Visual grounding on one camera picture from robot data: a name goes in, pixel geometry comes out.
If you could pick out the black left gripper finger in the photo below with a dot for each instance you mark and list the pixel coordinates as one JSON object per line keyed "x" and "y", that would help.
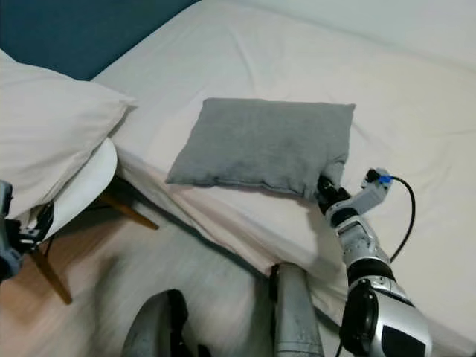
{"x": 45, "y": 217}

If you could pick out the white pillow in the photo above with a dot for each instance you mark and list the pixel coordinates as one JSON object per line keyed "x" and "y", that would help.
{"x": 52, "y": 126}

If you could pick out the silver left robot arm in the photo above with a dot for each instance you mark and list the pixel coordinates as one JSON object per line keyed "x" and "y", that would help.
{"x": 9, "y": 266}

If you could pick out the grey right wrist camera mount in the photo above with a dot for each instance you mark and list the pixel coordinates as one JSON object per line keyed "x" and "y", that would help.
{"x": 368, "y": 195}

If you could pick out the grey left robot leg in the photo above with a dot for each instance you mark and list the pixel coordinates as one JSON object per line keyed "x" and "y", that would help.
{"x": 156, "y": 327}

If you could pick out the white chair with wooden legs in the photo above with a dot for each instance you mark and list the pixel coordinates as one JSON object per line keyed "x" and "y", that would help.
{"x": 89, "y": 186}

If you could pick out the grey square pillow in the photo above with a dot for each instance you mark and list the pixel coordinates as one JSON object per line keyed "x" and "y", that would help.
{"x": 256, "y": 145}

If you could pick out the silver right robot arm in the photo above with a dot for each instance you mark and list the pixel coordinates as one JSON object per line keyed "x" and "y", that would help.
{"x": 390, "y": 320}

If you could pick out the bed with white sheet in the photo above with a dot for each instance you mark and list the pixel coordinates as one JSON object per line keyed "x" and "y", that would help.
{"x": 305, "y": 52}

